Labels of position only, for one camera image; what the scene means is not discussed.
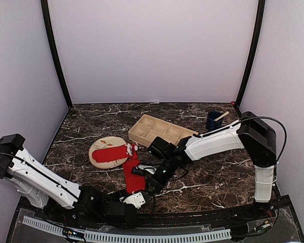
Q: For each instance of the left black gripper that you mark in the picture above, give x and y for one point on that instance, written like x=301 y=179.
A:
x=149 y=196

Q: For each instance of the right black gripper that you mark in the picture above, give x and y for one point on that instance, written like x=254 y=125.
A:
x=158 y=184

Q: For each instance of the red santa sock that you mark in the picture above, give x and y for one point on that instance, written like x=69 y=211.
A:
x=134 y=183
x=128 y=151

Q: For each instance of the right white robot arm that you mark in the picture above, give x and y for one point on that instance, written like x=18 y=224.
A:
x=250 y=132

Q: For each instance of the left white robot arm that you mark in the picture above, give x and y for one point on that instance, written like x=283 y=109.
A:
x=47 y=191

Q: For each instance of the wooden compartment tray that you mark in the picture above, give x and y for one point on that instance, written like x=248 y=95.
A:
x=149 y=127

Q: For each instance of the round painted wooden plate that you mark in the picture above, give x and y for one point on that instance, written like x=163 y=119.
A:
x=106 y=142

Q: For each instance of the dark blue enamel mug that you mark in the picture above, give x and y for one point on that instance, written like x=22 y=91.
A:
x=211 y=124

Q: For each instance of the wooden stick in mug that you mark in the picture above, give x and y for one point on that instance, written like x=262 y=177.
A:
x=221 y=116

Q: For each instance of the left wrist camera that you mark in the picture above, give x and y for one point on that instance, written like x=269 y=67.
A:
x=135 y=199

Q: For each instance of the white slotted cable duct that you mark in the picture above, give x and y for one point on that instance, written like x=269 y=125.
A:
x=117 y=235

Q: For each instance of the black front table rail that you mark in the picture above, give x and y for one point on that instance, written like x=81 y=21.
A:
x=167 y=215

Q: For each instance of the left black frame post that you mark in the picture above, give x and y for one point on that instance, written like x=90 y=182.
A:
x=54 y=52

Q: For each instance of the black frame post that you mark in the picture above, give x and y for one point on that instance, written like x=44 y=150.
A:
x=251 y=55
x=54 y=52

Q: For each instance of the right black frame post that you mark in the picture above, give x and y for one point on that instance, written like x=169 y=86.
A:
x=251 y=55

